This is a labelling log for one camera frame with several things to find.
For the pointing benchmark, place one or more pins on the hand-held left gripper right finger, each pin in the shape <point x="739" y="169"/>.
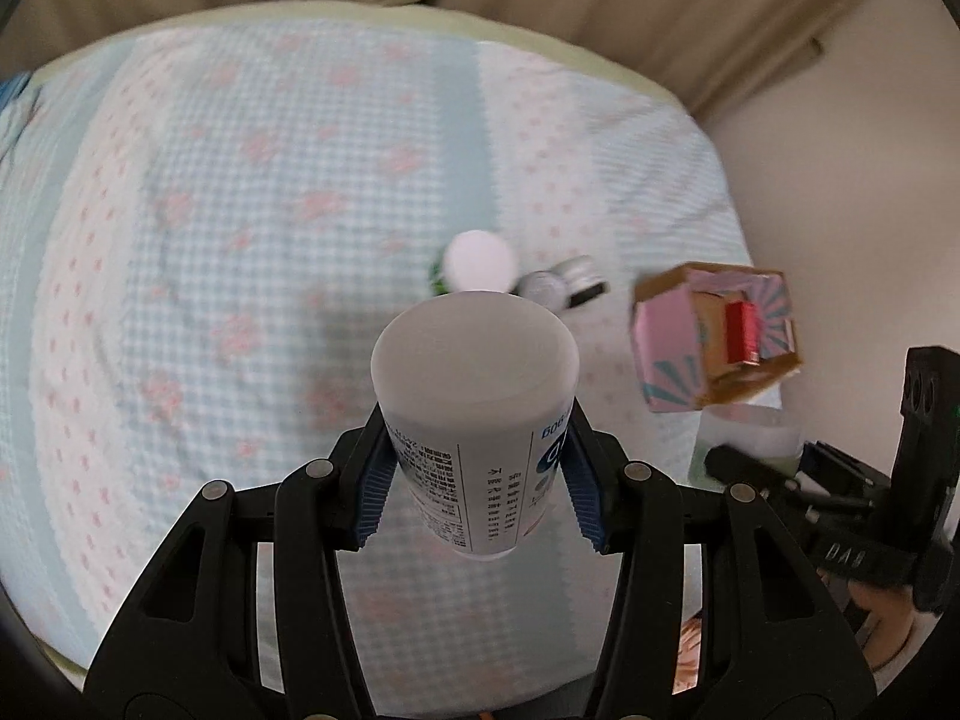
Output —
<point x="583" y="491"/>

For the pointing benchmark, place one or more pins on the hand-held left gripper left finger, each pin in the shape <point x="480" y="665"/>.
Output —
<point x="373" y="487"/>

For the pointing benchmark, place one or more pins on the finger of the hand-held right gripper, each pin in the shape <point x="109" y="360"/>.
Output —
<point x="750" y="465"/>
<point x="840" y="469"/>

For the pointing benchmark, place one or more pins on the clear plastic cup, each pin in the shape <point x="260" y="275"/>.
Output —
<point x="742" y="427"/>

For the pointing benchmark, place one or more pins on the pink cardboard box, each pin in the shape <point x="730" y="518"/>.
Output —
<point x="675" y="337"/>

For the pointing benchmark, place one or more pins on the white plastic bottle printed label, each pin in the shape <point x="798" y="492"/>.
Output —
<point x="472" y="367"/>

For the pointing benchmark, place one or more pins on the person's right hand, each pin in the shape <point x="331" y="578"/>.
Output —
<point x="881" y="615"/>

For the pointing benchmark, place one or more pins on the pink patterned cloth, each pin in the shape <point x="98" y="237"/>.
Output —
<point x="688" y="652"/>

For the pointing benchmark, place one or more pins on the small silver jar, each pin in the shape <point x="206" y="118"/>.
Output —
<point x="541" y="285"/>

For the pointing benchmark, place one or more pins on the blue pink checked blanket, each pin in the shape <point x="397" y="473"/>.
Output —
<point x="262" y="277"/>

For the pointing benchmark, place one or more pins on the white-capped green bottle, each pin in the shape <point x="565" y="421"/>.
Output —
<point x="480" y="259"/>

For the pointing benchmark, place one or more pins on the pale green bed sheet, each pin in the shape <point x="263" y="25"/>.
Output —
<point x="525" y="37"/>

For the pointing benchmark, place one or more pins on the beige curtain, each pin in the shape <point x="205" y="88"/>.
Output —
<point x="600" y="7"/>

